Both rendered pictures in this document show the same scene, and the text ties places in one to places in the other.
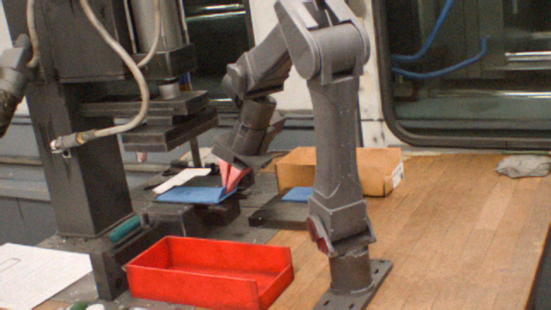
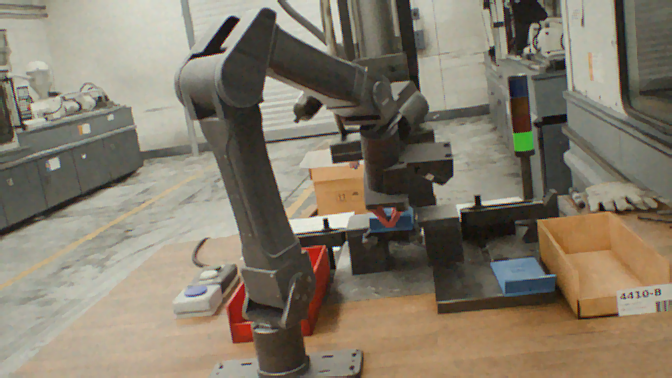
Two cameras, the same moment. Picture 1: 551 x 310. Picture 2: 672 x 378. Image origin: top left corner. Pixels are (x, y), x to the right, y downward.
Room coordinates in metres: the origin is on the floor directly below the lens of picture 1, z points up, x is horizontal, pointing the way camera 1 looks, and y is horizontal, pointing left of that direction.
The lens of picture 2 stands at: (0.76, -0.86, 1.29)
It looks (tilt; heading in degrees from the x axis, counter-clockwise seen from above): 12 degrees down; 68
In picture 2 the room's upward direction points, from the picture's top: 9 degrees counter-clockwise
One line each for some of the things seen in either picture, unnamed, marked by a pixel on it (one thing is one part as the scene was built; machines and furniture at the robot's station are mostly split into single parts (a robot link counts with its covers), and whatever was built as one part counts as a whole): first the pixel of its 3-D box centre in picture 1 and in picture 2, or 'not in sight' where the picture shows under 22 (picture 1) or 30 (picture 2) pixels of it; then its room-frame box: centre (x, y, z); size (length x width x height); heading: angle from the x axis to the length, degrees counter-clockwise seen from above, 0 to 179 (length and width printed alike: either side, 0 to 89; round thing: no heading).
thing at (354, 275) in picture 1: (349, 269); (280, 346); (0.96, -0.10, 0.94); 0.20 x 0.07 x 0.08; 150
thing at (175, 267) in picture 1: (209, 272); (283, 289); (1.04, 0.13, 0.93); 0.25 x 0.12 x 0.06; 60
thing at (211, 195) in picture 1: (198, 188); (391, 212); (1.27, 0.14, 1.00); 0.15 x 0.07 x 0.03; 61
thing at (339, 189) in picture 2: not in sight; (355, 175); (2.68, 3.43, 0.40); 0.67 x 0.60 x 0.50; 52
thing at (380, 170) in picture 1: (339, 171); (599, 262); (1.45, -0.15, 0.93); 0.25 x 0.13 x 0.08; 60
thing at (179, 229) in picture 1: (193, 214); (405, 240); (1.30, 0.17, 0.94); 0.20 x 0.10 x 0.07; 150
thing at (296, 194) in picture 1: (320, 189); (520, 269); (1.35, -0.10, 0.93); 0.15 x 0.07 x 0.03; 61
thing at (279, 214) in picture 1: (301, 207); (489, 282); (1.32, -0.05, 0.91); 0.17 x 0.16 x 0.02; 150
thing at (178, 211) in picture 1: (188, 195); (402, 218); (1.30, 0.17, 0.98); 0.20 x 0.10 x 0.01; 150
